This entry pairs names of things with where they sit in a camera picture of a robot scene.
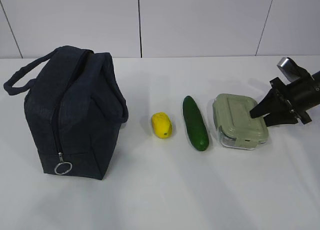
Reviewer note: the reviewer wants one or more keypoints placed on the green-lidded glass food container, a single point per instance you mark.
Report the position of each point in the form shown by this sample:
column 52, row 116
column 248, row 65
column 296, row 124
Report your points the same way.
column 234, row 125

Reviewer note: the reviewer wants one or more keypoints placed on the dark navy lunch bag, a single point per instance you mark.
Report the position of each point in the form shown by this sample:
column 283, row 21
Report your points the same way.
column 74, row 109

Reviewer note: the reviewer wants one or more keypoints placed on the yellow lemon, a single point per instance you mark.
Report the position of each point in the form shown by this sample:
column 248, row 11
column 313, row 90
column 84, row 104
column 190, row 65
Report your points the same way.
column 161, row 125

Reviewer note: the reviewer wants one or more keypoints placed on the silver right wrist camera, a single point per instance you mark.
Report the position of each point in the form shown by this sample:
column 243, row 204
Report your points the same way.
column 291, row 70

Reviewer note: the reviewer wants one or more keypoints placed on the green cucumber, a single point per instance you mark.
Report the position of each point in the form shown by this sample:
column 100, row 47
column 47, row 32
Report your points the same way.
column 194, row 123

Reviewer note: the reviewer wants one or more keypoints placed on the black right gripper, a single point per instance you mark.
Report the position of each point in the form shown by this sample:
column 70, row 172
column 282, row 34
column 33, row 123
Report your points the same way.
column 288, row 104

